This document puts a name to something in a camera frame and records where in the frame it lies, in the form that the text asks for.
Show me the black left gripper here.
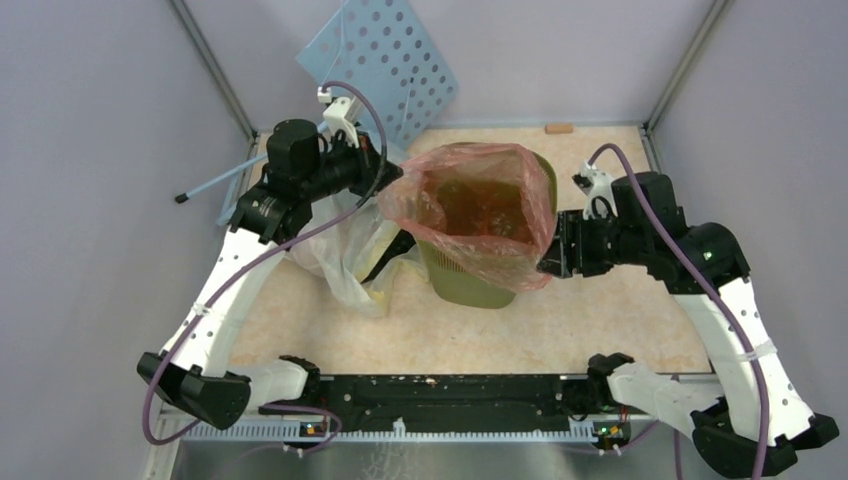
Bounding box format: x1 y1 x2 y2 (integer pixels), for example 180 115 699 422
301 128 404 202

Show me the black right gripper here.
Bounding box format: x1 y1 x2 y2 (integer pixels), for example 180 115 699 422
537 208 648 277

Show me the large translucent white plastic bag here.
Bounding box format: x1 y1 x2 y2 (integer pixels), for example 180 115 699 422
286 198 428 317

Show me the red translucent trash bag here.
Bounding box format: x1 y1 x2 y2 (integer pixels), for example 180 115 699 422
376 142 559 295

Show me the green mesh trash bin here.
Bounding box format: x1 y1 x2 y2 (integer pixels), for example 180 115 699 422
417 142 559 311

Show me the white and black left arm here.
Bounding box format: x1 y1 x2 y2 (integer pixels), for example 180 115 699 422
137 119 402 445

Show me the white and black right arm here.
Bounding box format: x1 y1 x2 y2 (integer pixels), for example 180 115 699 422
538 166 839 479

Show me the light blue perforated music stand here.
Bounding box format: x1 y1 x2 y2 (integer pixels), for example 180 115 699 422
174 0 460 230

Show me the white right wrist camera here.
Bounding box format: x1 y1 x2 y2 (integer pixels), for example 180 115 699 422
572 162 616 220

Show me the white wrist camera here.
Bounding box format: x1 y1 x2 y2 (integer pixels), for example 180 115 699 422
572 162 616 220
316 88 364 148

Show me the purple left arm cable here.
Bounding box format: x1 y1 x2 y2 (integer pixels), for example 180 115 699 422
141 80 390 458

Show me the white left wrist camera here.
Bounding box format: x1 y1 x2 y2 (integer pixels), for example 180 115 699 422
316 88 364 148

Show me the wooden block by wall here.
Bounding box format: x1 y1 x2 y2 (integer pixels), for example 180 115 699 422
544 123 574 135

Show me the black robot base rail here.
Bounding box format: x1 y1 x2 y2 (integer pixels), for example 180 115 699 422
258 365 625 434

